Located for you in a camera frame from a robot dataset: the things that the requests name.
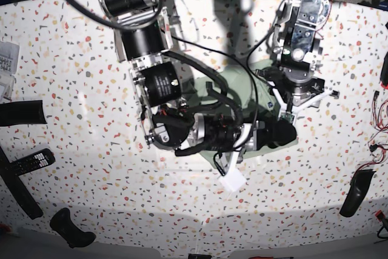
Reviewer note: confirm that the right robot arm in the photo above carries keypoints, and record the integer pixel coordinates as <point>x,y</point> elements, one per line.
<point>141,29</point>

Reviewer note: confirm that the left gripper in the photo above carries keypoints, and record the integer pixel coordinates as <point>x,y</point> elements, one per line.
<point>301,86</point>

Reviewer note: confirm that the black TV remote control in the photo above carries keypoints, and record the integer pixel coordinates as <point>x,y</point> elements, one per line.
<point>33,162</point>

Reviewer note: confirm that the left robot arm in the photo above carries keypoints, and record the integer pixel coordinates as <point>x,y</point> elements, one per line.
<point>298,54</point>

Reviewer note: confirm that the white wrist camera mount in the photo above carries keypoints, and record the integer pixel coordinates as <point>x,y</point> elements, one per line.
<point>225,163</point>
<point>274,78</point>

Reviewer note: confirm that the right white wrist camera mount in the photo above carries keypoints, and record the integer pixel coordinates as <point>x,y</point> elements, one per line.
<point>225,163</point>

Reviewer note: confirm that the black curved shell piece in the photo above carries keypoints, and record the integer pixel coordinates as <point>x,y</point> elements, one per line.
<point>359,187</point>

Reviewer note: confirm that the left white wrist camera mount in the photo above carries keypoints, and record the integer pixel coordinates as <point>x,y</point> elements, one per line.
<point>274,78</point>

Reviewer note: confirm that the black curved handle piece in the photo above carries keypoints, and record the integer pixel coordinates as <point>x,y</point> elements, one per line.
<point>62,224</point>

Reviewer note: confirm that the long black bar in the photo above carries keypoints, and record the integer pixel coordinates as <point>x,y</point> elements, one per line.
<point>18,190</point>

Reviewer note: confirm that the black cylinder tube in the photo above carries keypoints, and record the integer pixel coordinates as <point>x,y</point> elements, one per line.
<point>22,112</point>

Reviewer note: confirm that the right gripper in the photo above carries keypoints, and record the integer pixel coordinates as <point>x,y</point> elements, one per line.
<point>217,133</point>

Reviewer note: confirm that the light green T-shirt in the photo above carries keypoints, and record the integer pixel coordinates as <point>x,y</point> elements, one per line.
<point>241,90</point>

